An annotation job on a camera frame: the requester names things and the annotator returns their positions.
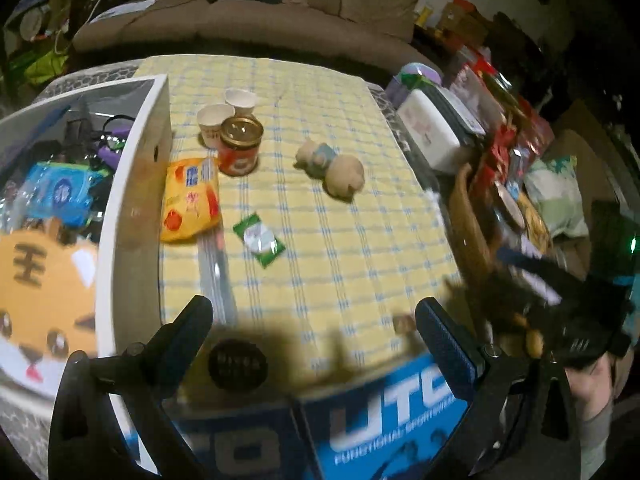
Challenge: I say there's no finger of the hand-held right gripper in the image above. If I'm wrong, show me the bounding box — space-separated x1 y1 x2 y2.
495 245 564 307

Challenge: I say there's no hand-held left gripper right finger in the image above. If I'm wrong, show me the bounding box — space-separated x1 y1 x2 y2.
415 297 583 480

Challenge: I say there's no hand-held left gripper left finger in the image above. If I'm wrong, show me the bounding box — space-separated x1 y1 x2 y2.
47 295 216 480

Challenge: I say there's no green sachet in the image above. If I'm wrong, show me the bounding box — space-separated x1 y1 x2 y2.
232 212 286 269

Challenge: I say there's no white storage box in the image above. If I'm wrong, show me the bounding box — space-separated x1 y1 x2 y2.
0 74 174 479

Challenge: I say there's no red jar with gold lid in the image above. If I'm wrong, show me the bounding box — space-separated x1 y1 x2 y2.
217 116 265 177

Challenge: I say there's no beige plush toy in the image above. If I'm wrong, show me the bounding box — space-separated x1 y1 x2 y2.
295 140 365 199

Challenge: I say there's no person's right forearm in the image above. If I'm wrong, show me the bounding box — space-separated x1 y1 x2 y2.
579 406 614 480

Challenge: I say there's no person's right hand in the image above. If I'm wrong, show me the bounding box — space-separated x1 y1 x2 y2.
569 354 617 422

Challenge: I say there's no white power socket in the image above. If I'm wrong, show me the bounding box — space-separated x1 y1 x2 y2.
517 235 553 281

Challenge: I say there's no round dark tin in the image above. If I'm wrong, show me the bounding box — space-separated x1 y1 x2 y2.
207 338 266 391

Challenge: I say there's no small yellow plush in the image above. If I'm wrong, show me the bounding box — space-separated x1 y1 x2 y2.
517 327 547 360

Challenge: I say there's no clear plastic tube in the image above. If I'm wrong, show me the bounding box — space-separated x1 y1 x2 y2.
197 232 239 322

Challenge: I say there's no wicker basket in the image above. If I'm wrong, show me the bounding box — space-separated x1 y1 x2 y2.
447 162 557 312

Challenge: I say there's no floral green pillow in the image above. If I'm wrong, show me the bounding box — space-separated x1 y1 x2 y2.
525 155 591 239

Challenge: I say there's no blue printed box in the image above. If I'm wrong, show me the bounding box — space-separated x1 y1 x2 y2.
294 352 482 480
125 400 322 480

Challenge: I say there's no yellow snack packet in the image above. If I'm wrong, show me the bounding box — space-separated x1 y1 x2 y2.
160 156 222 245

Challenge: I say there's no tiger face pouch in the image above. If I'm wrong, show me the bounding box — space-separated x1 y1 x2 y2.
0 217 101 401

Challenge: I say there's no pile of red packages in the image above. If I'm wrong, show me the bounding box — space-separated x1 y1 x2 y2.
450 45 556 196

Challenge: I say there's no white lidded container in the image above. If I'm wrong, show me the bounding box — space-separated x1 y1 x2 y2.
397 89 476 171

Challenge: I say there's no blue wipes packet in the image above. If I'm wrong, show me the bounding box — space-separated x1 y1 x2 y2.
22 162 101 229

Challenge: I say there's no purple container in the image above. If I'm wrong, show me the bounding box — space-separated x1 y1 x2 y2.
392 62 444 106

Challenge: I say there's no green bag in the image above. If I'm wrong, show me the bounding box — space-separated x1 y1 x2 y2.
25 50 69 81

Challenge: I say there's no brown sofa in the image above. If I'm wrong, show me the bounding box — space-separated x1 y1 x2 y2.
72 0 441 69

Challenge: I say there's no white paper sheet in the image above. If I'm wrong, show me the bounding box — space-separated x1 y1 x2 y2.
87 0 156 24

